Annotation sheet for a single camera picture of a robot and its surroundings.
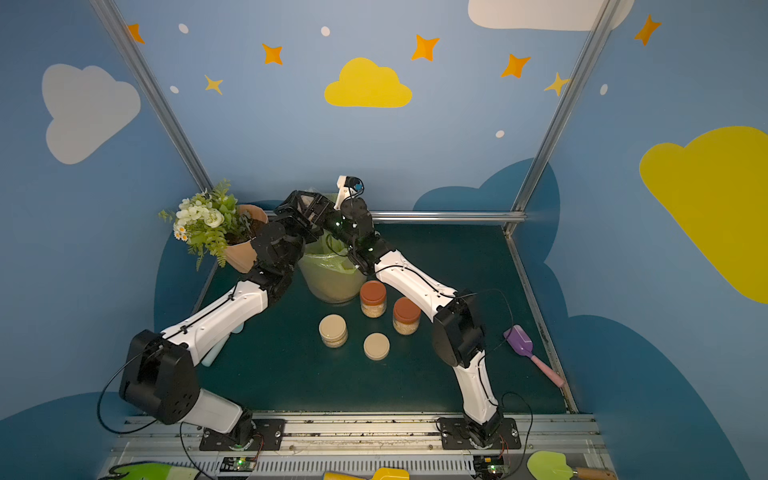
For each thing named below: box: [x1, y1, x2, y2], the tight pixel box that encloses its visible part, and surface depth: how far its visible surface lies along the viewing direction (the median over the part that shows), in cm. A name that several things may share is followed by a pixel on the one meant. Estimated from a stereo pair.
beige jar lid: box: [363, 332, 391, 361], surface depth 90 cm
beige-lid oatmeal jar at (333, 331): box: [319, 314, 348, 349], surface depth 88 cm
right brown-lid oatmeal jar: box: [392, 296, 422, 336], surface depth 88 cm
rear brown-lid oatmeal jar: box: [360, 280, 387, 319], surface depth 93 cm
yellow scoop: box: [323, 468, 411, 480], surface depth 71 cm
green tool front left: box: [114, 462, 199, 480], surface depth 70 cm
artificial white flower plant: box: [158, 179, 255, 270], surface depth 85 cm
